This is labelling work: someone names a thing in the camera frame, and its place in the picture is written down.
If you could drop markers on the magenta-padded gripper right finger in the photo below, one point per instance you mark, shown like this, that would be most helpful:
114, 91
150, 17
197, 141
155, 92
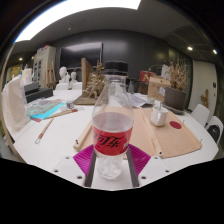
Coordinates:
141, 163

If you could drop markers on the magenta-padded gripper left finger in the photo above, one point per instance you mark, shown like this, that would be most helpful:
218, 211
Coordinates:
81, 163

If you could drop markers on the clear red-labelled drink bottle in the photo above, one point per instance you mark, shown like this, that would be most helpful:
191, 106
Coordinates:
112, 133

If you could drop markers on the tan wooden drawing board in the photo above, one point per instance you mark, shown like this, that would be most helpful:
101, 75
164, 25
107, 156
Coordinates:
173, 141

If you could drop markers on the white ceramic mug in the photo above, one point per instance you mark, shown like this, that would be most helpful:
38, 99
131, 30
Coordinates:
158, 118

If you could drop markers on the small paint jar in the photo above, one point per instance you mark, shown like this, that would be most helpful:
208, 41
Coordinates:
69, 105

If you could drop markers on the metal spoon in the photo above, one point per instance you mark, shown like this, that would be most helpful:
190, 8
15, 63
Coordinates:
160, 106

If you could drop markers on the grey pot saucer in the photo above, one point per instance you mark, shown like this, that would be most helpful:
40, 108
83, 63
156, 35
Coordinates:
173, 110

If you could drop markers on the printed newspaper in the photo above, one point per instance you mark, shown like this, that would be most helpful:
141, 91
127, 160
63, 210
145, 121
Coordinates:
137, 100

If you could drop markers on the small white cup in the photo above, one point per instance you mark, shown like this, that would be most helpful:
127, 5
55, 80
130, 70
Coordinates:
150, 100

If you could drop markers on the dried plant in grey pot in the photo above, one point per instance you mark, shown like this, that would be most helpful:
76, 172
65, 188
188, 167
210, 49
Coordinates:
175, 96

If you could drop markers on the cardboard box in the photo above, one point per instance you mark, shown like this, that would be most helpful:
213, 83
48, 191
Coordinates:
155, 88

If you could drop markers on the white plastic chair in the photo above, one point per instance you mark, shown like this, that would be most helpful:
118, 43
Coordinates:
61, 86
218, 123
201, 115
77, 86

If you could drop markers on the black backpack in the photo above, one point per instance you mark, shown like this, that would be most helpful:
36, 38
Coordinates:
213, 132

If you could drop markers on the black flat boxes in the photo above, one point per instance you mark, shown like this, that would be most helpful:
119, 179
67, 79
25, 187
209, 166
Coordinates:
36, 93

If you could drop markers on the white plaster bust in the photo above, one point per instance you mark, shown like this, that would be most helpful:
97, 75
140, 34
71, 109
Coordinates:
73, 79
63, 75

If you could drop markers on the red box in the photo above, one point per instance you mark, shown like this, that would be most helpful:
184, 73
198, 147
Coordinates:
144, 76

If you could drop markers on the wooden easel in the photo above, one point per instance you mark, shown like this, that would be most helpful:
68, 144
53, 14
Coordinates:
51, 75

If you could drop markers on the white plaster figure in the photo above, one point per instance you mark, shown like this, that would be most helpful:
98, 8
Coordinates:
165, 71

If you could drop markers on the white cabinet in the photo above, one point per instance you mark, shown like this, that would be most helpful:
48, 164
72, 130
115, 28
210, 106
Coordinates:
41, 65

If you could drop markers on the long ceiling light panel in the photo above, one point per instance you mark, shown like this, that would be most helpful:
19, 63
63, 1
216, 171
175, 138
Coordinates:
76, 10

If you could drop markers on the wooden wall figure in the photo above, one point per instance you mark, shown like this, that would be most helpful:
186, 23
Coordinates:
204, 98

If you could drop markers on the black wall screen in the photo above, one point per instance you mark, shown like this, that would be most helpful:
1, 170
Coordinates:
80, 55

